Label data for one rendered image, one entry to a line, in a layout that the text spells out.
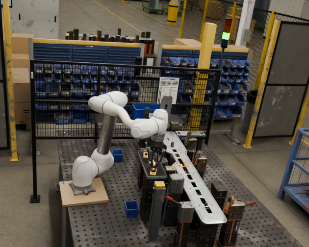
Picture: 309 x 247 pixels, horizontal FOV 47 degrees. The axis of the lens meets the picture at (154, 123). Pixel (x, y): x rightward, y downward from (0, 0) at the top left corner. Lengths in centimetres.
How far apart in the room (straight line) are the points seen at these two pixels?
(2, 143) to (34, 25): 486
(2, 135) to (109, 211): 238
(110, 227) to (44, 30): 715
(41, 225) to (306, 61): 439
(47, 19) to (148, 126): 731
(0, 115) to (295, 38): 416
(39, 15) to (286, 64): 587
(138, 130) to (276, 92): 396
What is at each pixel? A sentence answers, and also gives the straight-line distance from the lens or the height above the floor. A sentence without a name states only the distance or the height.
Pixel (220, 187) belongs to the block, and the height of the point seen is 103.
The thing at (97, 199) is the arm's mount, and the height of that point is 73.
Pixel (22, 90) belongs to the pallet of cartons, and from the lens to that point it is 553.
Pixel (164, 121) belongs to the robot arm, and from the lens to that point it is 225.
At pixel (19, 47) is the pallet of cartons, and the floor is 85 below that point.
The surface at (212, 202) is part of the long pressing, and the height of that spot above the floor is 100.
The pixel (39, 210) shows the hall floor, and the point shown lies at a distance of 402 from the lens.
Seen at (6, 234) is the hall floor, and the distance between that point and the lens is 378.
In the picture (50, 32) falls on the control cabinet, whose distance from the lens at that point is 931.
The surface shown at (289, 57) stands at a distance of 574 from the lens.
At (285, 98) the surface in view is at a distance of 601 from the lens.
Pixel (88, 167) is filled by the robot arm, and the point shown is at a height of 94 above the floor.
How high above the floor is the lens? 242
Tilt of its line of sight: 23 degrees down
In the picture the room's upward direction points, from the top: 7 degrees clockwise
